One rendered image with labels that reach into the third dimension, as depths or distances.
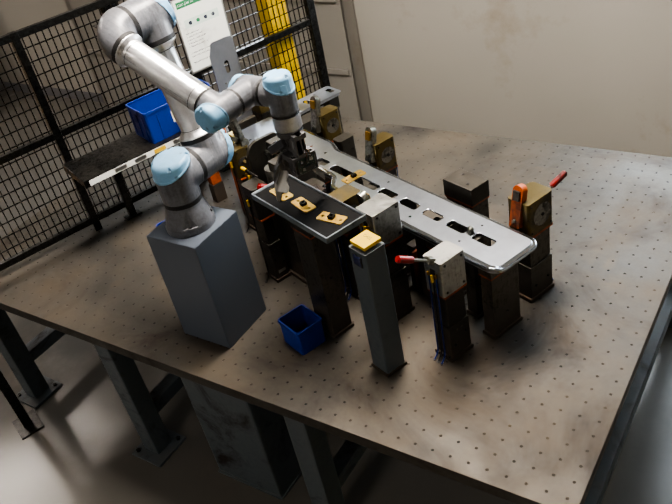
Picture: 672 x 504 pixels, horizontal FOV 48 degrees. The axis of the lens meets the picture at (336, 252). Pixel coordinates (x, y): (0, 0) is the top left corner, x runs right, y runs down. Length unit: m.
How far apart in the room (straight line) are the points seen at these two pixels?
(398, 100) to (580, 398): 2.90
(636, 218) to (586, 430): 0.95
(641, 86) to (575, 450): 2.45
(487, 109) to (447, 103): 0.25
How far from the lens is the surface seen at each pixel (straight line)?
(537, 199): 2.21
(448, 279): 2.04
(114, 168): 2.98
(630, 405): 2.76
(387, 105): 4.74
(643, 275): 2.52
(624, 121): 4.21
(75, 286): 3.01
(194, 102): 1.95
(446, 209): 2.31
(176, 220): 2.26
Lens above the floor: 2.28
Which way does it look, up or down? 36 degrees down
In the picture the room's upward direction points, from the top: 13 degrees counter-clockwise
